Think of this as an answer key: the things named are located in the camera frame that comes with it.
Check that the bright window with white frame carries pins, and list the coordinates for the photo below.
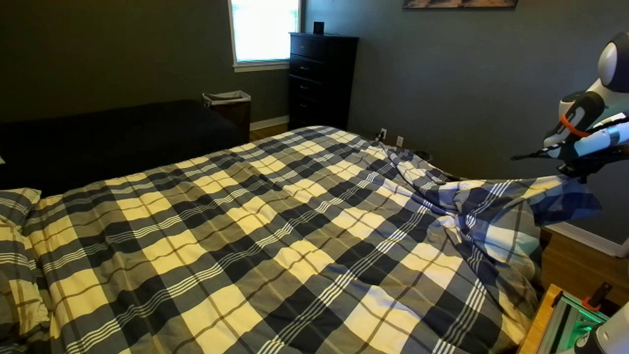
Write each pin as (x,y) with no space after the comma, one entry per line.
(266,29)

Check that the white baseboard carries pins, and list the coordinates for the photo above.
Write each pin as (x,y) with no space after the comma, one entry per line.
(590,236)

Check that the white wall plug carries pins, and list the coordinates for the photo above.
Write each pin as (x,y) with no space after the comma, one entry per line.
(399,141)
(382,133)

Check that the black tall dresser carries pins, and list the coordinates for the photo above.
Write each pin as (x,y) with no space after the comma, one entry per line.
(323,78)

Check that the light wooden frame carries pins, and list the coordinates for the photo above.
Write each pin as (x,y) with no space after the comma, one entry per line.
(539,320)

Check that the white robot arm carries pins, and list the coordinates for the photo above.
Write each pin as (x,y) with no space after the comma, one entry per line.
(612,64)

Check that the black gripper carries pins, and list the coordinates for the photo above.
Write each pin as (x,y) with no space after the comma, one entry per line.
(600,163)

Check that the dark wood nightstand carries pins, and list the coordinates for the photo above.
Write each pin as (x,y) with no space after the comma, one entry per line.
(232,119)

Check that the grey tray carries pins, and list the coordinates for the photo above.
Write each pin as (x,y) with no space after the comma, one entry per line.
(226,96)

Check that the framed wall picture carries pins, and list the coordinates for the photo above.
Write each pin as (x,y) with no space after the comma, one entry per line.
(458,1)

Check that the white box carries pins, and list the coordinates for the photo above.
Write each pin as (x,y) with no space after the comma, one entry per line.
(616,334)

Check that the small black box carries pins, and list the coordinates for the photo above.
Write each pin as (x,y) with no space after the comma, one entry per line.
(319,27)

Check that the plaid yellow grey duvet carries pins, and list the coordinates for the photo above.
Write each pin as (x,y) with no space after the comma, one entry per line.
(262,247)

